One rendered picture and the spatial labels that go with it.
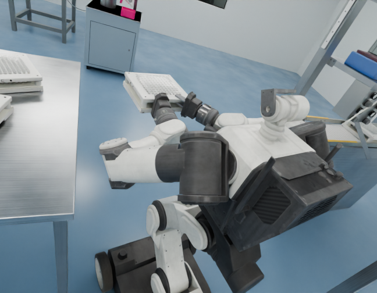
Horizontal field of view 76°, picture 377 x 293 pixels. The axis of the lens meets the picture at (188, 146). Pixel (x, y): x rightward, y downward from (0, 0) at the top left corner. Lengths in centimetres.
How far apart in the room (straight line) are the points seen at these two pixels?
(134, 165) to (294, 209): 36
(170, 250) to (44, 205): 65
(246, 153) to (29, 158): 74
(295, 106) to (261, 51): 621
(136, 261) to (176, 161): 103
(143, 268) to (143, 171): 99
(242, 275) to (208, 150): 47
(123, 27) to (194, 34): 311
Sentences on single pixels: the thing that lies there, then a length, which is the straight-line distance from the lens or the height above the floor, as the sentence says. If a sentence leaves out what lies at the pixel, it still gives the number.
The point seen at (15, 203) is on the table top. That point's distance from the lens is 88.
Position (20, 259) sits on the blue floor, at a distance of 174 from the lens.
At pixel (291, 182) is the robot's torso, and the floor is 123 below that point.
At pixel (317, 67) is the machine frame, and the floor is 126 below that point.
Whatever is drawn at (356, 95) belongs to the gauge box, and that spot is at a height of 123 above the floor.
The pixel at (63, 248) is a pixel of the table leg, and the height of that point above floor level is 60.
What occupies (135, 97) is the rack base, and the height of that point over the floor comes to 98.
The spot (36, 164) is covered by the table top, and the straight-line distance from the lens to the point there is 98.
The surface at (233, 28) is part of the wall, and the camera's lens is 641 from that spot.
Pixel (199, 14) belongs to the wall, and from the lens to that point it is 617.
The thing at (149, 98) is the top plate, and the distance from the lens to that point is 105.
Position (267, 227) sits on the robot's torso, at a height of 111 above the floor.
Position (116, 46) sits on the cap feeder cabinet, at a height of 41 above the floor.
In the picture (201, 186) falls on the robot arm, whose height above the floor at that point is 119.
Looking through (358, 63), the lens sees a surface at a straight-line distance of 155.
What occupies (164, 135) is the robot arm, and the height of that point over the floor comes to 106.
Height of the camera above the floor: 153
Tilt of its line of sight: 36 degrees down
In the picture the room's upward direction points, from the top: 21 degrees clockwise
